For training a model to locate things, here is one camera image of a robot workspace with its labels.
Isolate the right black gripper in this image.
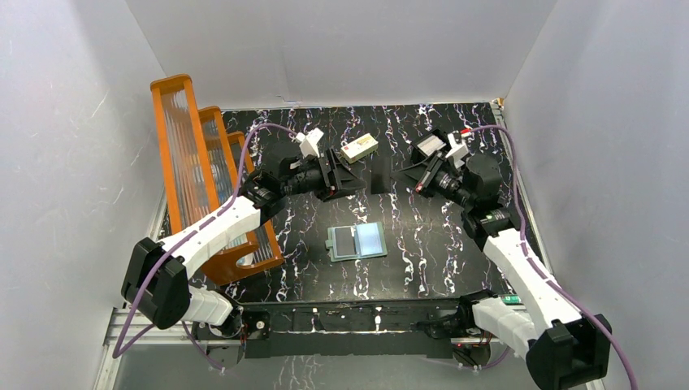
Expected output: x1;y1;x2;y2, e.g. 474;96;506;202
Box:
391;149;475;210

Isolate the mint green card holder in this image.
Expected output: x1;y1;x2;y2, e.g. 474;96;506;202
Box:
325;222;388;262

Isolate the dark credit card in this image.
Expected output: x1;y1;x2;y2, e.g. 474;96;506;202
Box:
333;227;357;258

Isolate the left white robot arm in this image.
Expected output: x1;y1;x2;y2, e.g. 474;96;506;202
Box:
121;149;366;338

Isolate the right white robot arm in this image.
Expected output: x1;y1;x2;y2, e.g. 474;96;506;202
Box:
391;154;611;389

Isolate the black card tray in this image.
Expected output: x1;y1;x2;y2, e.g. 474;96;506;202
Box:
411;128;464;171

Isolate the silver credit card in tray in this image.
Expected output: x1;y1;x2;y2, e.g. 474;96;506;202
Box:
418;134;446;157

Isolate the small cream cardboard box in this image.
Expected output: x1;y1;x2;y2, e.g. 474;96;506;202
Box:
340;133;379;163

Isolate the orange acrylic file rack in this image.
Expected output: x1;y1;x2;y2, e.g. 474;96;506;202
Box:
150;74;284;285

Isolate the green white marker pen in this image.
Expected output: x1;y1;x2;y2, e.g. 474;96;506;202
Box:
500;294;522;306

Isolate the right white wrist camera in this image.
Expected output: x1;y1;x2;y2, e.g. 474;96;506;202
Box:
445;129;470;171

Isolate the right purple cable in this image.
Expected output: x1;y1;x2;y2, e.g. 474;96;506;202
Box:
468;124;639;390

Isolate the purple cable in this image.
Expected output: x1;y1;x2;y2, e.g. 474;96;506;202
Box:
111;122;300;372
468;124;639;390

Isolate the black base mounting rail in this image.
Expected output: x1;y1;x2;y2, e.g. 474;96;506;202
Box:
192;298;503;368

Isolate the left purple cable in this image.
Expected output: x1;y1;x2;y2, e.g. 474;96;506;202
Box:
111;122;300;372

